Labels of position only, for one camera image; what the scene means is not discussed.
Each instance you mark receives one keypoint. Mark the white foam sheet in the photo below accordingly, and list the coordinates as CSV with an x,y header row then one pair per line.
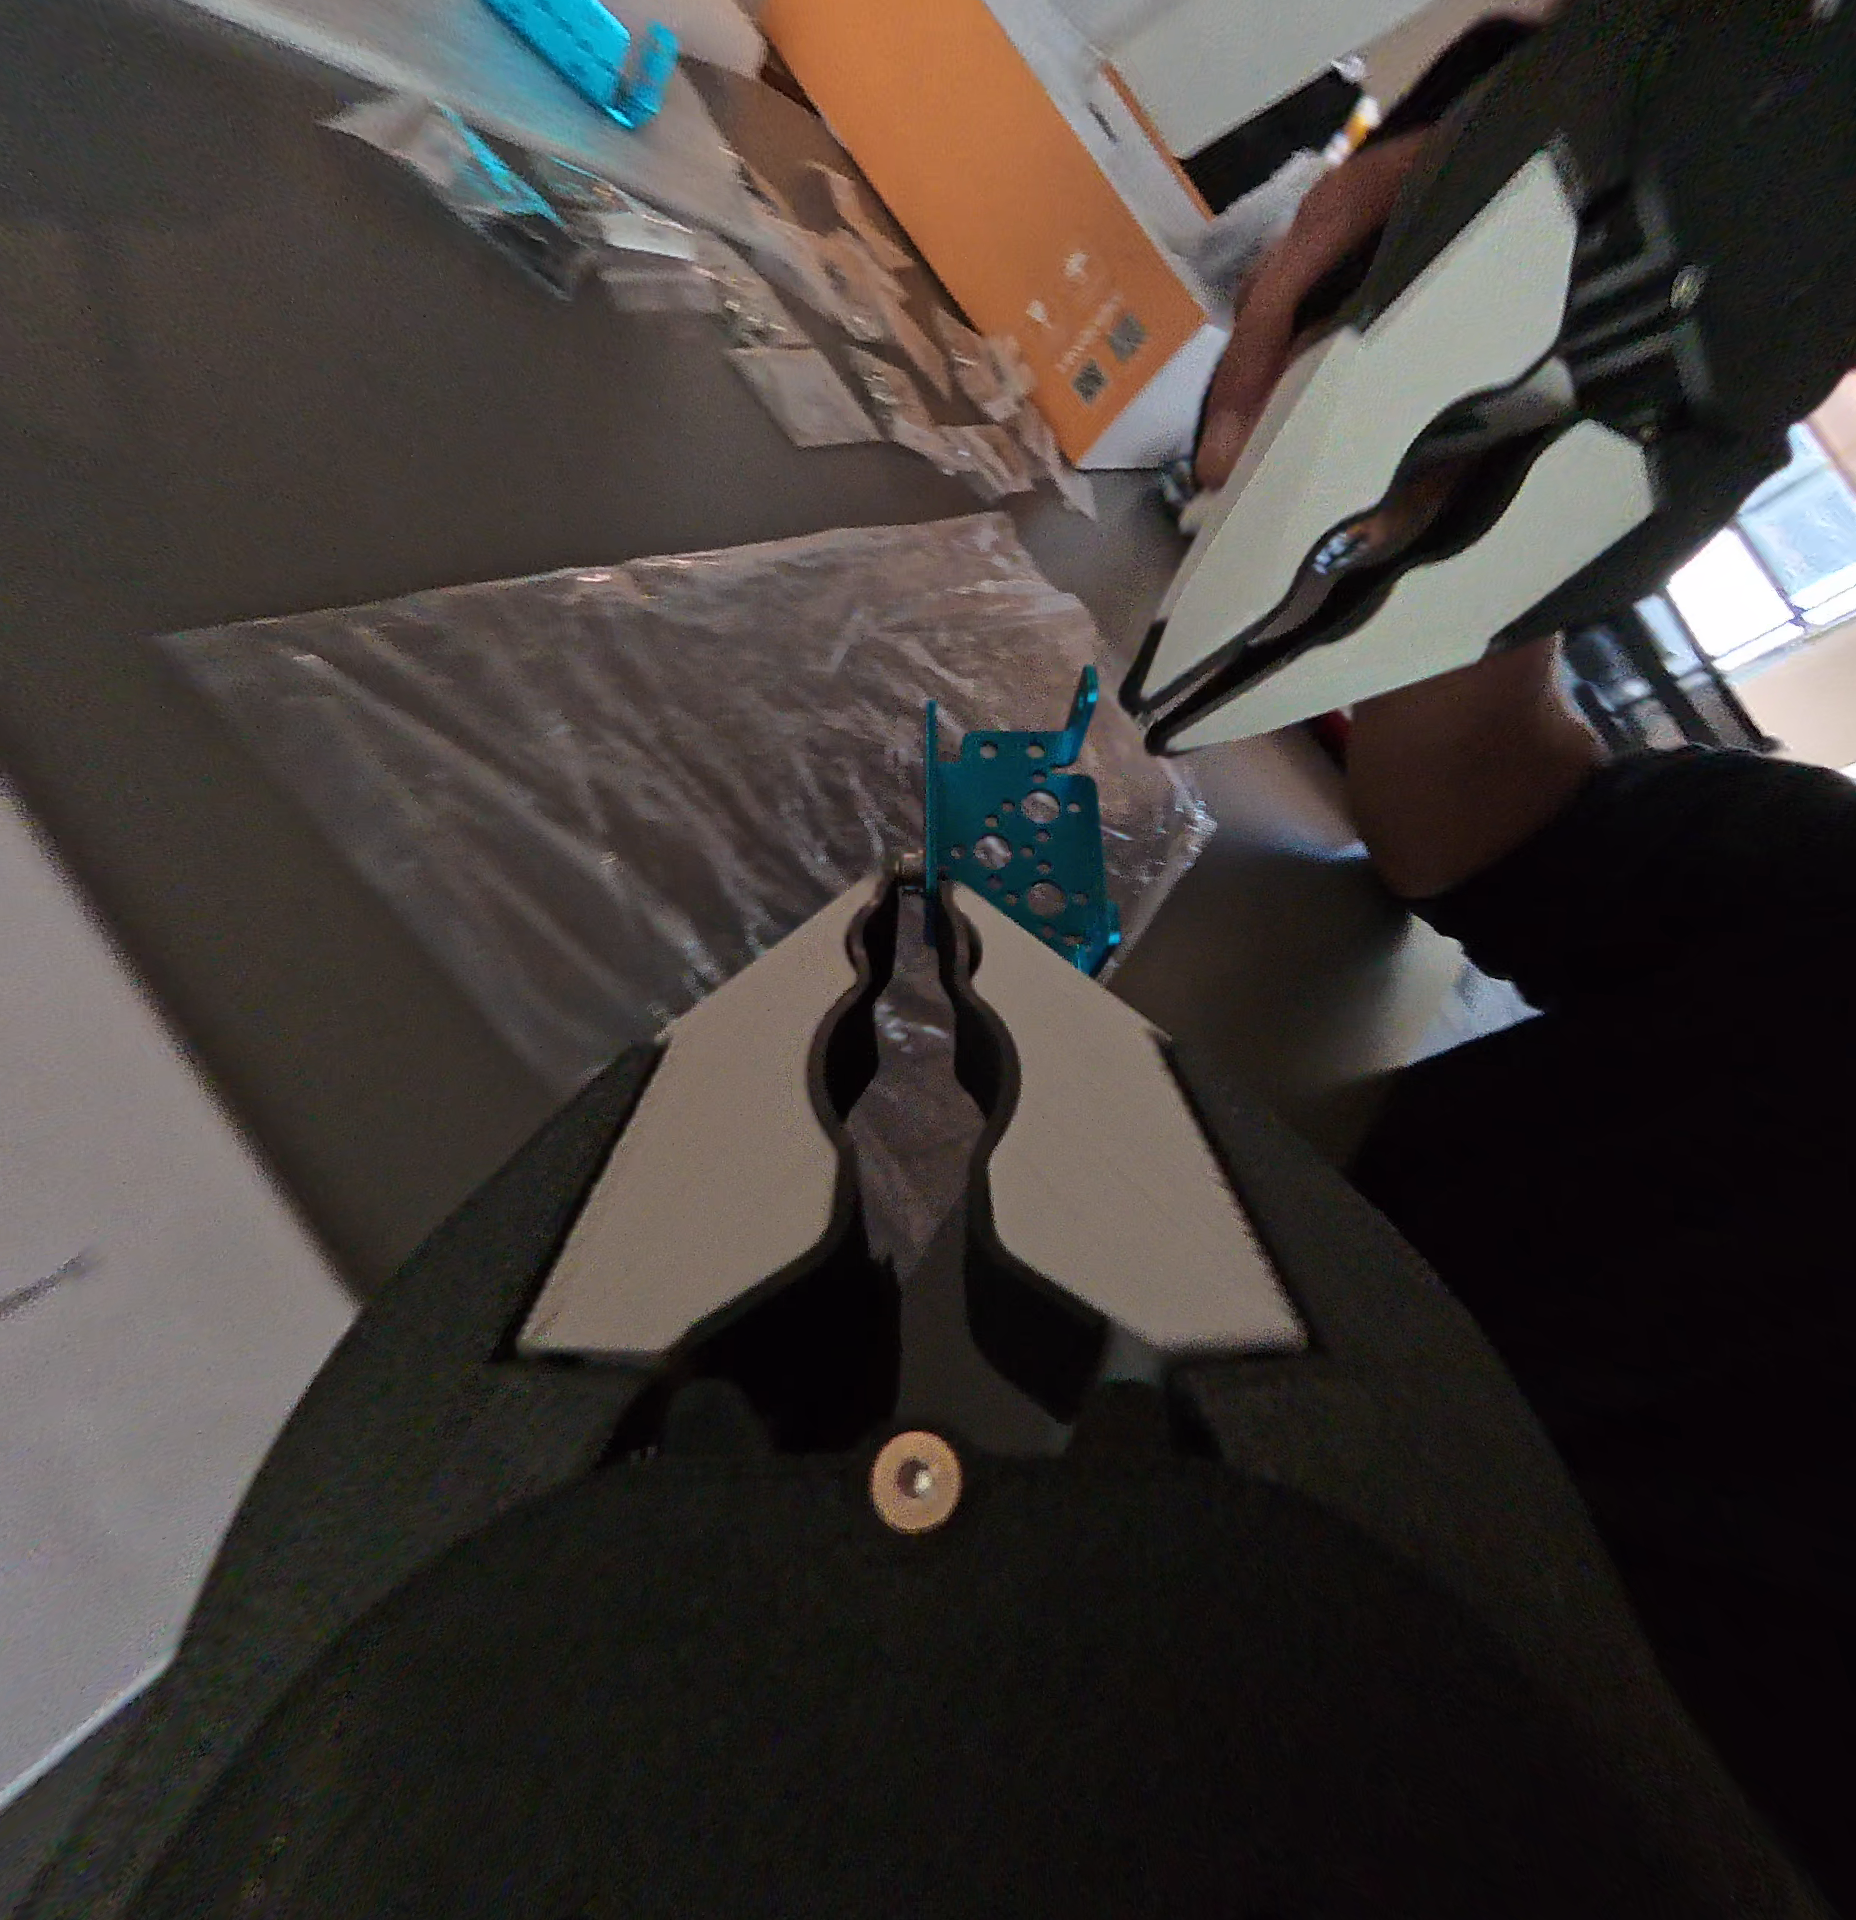
x,y
403,38

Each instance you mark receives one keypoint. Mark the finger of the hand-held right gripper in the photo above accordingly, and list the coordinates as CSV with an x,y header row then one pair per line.
x,y
1409,344
1499,571

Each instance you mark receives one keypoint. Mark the scattered small parts bags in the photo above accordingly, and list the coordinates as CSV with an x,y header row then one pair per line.
x,y
809,375

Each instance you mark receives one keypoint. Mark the person's right hand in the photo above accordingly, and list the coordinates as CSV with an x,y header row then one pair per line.
x,y
1267,313

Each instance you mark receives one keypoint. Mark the white instruction manual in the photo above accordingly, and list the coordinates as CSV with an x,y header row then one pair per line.
x,y
103,1350

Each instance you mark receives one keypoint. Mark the orange cardboard box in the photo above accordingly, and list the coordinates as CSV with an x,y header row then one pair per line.
x,y
989,180

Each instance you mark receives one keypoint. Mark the clear plastic bag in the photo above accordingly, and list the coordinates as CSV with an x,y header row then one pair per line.
x,y
494,720

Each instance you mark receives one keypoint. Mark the bright window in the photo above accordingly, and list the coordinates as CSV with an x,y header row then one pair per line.
x,y
1812,539

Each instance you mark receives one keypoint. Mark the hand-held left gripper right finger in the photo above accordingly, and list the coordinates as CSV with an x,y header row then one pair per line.
x,y
1140,1199

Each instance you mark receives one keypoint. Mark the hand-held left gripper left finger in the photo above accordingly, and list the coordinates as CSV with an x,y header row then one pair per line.
x,y
689,1199

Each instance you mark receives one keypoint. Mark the blue U-shaped metal bracket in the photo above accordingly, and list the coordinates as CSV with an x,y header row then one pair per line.
x,y
568,30

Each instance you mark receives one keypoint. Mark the blue perforated metal bracket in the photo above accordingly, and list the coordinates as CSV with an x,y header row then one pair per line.
x,y
1020,839

